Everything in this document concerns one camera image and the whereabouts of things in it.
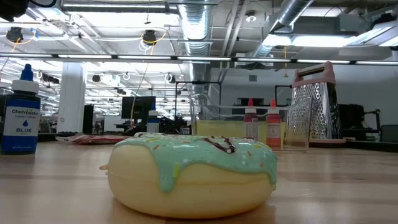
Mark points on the dark red food colouring bottle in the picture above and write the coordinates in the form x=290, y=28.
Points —
x=250, y=124

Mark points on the orange food colouring bottle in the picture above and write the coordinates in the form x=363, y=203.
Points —
x=274, y=130

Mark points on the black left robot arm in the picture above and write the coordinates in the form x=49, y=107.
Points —
x=12, y=7

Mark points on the LED light bar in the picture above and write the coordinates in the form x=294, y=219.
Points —
x=199, y=58

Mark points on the black computer monitor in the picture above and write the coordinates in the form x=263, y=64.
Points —
x=138, y=107

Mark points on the green frosted toy donut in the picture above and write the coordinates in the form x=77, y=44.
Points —
x=186, y=186

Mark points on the clear plastic container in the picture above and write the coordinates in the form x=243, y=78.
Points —
x=298, y=124

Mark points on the red snack packet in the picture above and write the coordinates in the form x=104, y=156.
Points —
x=93, y=139

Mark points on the pink-trimmed metal box grater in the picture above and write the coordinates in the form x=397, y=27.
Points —
x=323, y=109

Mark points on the white building pillar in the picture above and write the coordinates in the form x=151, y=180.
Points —
x=71, y=99

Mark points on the black workshop machine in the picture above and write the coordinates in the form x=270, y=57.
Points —
x=351, y=119

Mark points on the wide silver ventilation duct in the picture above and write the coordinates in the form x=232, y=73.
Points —
x=196, y=25

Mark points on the slanted silver ventilation duct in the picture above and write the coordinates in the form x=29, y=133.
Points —
x=289, y=12

